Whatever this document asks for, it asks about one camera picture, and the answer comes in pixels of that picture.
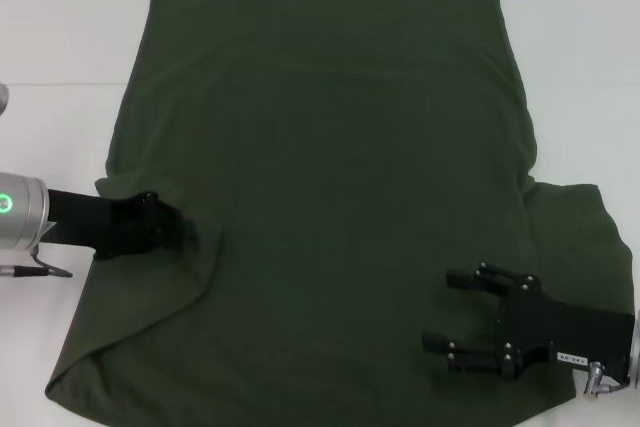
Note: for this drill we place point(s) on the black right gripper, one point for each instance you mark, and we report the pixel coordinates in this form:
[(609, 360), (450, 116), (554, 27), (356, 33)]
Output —
[(565, 334)]

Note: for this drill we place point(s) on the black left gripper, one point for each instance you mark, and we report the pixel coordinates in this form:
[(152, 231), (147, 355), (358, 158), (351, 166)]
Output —
[(100, 224)]

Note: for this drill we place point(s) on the dark green shirt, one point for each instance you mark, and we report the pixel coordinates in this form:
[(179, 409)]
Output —
[(320, 147)]

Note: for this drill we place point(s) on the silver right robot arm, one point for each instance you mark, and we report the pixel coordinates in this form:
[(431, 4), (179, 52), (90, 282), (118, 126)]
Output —
[(636, 347)]

